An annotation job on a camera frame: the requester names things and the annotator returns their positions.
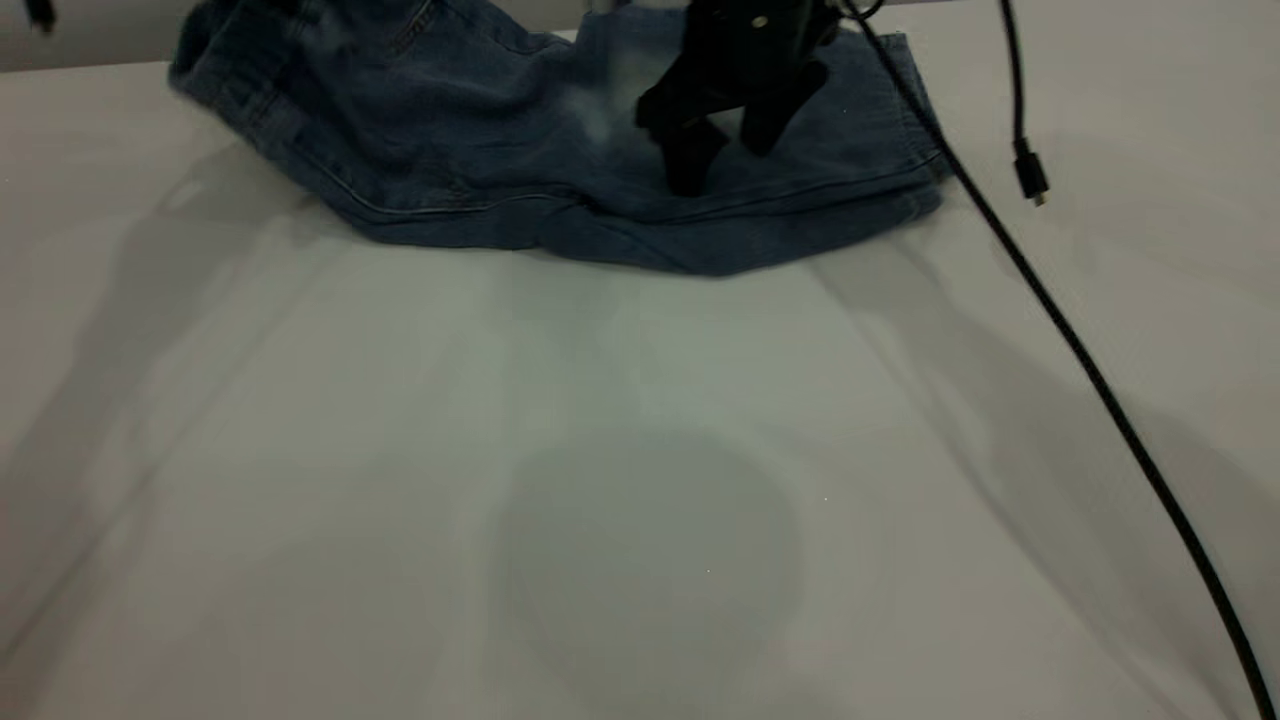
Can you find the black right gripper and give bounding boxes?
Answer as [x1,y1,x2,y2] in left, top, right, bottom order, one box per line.
[636,0,841,197]

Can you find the blue denim shorts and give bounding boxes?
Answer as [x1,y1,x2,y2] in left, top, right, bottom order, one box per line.
[168,0,951,278]

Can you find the thick black braided cable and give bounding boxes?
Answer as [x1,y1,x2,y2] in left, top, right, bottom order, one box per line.
[838,0,1280,720]

